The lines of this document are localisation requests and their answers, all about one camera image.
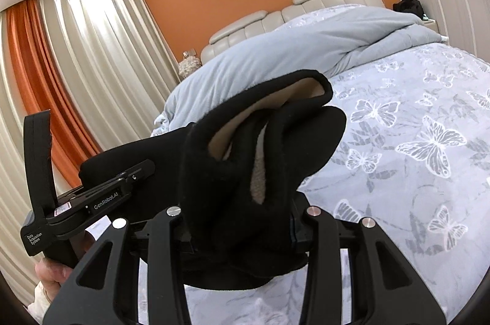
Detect person's left hand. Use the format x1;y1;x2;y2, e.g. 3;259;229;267
35;258;73;303

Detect white nightstand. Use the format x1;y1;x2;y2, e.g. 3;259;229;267
423;19;439;33

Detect black pants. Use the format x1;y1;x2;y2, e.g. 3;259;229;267
79;70;346;290

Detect grey duvet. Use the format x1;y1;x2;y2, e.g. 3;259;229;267
151;6;448;137

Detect orange curtain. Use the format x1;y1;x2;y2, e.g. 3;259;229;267
6;0;101;187

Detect cream curtain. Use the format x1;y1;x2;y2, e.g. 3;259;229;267
1;0;179;304

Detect butterfly print bed sheet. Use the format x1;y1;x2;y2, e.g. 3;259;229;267
295;5;489;321

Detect bedside decorative lamp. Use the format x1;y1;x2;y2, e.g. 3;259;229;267
179;49;203;79

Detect black bag on nightstand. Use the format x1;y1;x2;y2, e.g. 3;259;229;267
392;0;425;20

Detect cream leather headboard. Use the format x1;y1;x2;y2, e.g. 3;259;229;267
200;0;385;64

